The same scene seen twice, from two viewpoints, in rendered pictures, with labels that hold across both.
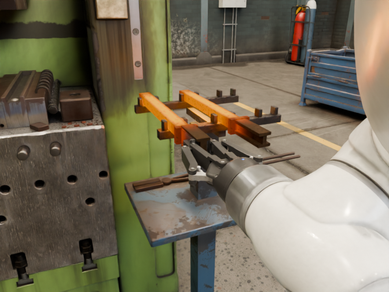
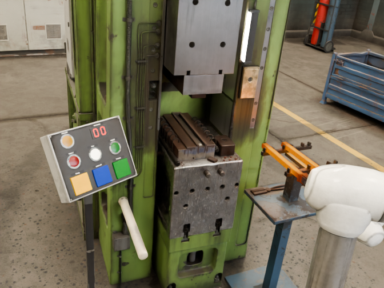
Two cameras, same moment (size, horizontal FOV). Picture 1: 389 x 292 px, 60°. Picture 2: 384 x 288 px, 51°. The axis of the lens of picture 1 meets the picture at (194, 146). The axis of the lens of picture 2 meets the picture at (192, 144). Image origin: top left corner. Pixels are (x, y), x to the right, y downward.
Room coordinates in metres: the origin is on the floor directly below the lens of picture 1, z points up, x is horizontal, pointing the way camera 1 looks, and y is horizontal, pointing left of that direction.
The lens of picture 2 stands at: (-0.96, 0.63, 1.93)
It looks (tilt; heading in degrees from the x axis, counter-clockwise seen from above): 27 degrees down; 357
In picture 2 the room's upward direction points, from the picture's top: 5 degrees clockwise
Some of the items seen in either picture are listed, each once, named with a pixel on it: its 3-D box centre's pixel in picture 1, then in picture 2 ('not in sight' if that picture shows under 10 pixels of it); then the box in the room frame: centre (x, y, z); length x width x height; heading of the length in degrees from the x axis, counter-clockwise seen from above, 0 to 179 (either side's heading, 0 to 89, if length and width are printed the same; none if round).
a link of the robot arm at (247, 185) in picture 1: (261, 201); not in sight; (0.38, -0.09, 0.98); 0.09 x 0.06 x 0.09; 112
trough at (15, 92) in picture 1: (21, 83); (187, 128); (1.06, 0.55, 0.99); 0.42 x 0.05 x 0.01; 20
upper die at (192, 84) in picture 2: not in sight; (188, 71); (1.05, 0.57, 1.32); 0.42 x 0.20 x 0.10; 20
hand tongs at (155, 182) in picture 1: (224, 169); (296, 184); (0.98, -0.10, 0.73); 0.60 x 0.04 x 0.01; 114
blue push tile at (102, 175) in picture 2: not in sight; (102, 175); (0.49, 0.91, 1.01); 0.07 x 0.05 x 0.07; 135
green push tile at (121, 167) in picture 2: not in sight; (121, 168); (0.56, 0.84, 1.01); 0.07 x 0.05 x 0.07; 135
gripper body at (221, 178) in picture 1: (235, 176); not in sight; (0.45, -0.06, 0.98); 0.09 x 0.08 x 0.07; 22
